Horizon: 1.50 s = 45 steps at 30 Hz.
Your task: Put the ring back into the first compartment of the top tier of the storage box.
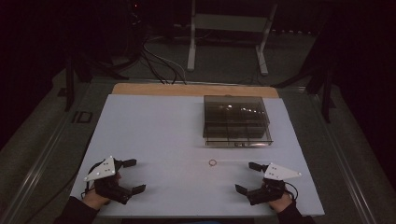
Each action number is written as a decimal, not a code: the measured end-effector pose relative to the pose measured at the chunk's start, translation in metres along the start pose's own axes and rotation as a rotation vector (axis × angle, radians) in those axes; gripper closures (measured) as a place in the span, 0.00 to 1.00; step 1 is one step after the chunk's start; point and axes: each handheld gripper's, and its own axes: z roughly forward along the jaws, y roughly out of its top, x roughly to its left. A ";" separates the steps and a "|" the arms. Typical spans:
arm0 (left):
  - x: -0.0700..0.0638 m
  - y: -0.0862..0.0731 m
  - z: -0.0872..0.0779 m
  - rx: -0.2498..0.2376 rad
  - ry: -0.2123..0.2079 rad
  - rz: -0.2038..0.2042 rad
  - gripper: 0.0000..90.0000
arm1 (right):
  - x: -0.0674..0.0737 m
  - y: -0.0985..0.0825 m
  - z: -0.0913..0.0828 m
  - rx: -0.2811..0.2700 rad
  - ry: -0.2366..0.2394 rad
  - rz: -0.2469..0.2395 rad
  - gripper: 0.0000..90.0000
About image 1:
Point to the black stand legs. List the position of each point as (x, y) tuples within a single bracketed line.
[(322, 77), (73, 79)]

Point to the dark transparent compartment box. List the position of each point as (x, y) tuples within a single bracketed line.
[(235, 119)]

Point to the metal floor rail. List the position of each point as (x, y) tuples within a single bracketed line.
[(40, 158), (342, 158)]

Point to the white table cover sheet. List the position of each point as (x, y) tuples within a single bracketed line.
[(165, 130)]

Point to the person's right hand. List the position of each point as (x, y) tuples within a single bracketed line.
[(282, 203)]

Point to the person's left hand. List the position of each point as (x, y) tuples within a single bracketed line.
[(92, 199)]

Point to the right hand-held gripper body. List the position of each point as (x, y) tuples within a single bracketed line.
[(280, 172)]

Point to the white metal stand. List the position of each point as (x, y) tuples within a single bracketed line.
[(229, 23)]

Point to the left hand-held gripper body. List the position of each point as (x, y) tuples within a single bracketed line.
[(107, 169)]

